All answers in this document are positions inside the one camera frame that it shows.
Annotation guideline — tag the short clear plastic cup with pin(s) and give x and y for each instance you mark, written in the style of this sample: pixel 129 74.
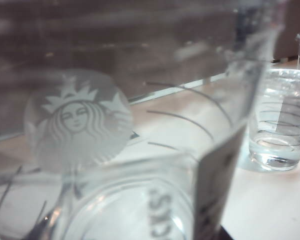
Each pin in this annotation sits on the short clear plastic cup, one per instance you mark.
pixel 277 140

